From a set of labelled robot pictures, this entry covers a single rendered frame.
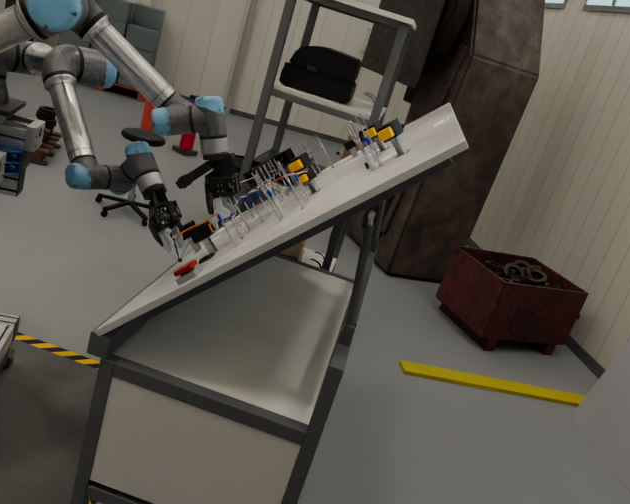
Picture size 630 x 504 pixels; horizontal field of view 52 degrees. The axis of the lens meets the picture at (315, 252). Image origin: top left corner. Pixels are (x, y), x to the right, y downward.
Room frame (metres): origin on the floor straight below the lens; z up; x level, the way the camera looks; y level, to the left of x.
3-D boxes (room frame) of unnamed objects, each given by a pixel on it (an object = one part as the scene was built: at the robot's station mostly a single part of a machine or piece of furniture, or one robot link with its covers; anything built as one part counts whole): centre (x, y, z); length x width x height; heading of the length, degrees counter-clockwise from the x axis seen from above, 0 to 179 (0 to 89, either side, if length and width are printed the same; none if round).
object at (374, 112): (2.95, 0.14, 0.92); 0.61 x 0.51 x 1.85; 176
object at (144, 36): (9.30, 3.62, 0.61); 1.24 x 0.83 x 1.23; 104
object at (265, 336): (2.02, 0.09, 0.60); 1.17 x 0.58 x 0.40; 176
